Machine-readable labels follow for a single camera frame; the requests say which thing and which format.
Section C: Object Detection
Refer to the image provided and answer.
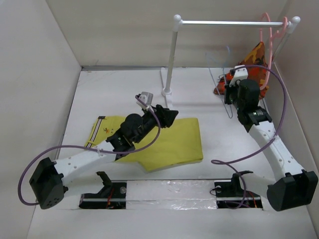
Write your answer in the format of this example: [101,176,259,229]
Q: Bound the yellow trousers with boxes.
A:
[84,116,203,172]

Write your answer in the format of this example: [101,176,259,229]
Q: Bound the light blue wire hanger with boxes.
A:
[205,46,233,119]

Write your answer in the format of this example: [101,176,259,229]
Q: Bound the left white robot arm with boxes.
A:
[29,105,178,210]

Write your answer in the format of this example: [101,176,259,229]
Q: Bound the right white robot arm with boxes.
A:
[224,79,319,211]

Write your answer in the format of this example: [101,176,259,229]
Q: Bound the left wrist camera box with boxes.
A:
[137,92,154,106]

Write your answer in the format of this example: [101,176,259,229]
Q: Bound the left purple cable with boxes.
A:
[17,94,161,206]

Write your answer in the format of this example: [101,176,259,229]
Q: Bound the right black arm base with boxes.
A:
[209,170,263,209]

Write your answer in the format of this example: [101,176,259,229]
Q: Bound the white clothes rack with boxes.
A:
[160,14,301,109]

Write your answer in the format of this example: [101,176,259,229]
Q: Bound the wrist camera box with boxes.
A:
[229,65,248,87]
[137,92,154,106]

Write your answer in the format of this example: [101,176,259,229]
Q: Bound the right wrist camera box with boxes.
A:
[229,65,248,87]

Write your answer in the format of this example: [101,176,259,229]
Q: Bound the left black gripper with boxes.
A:
[133,105,177,144]

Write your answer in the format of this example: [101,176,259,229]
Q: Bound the orange camouflage shorts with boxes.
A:
[213,41,270,100]

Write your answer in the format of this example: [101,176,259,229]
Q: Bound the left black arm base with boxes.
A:
[79,171,127,210]

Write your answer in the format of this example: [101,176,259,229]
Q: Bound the pink plastic hanger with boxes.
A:
[259,12,289,90]

